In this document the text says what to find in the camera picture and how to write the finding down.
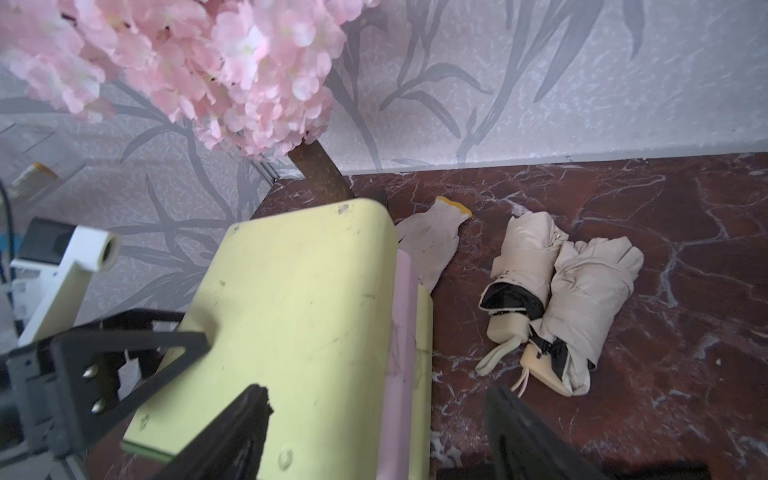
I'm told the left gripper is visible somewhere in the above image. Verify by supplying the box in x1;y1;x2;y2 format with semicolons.
1;308;209;467

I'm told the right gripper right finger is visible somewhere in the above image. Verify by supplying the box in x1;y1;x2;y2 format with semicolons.
484;387;606;479

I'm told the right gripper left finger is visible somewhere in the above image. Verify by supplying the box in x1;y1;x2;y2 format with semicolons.
155;384;273;480

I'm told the green pink drawer cabinet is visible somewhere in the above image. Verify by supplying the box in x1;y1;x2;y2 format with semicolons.
121;199;419;479

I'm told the beige folded umbrella left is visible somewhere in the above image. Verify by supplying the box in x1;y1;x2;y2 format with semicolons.
475;212;568;376

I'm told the beige folded umbrella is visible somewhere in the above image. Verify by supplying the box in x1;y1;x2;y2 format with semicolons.
475;212;568;376
511;236;644;397

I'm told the beige folded umbrella right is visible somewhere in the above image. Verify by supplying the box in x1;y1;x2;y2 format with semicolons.
511;236;644;397

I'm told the white knit glove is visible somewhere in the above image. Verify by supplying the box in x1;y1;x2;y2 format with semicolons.
396;196;473;293

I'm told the pink cherry blossom tree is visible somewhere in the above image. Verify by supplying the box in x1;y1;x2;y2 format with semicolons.
1;1;368;155

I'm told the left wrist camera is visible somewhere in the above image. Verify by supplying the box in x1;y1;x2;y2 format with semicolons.
10;217;122;347

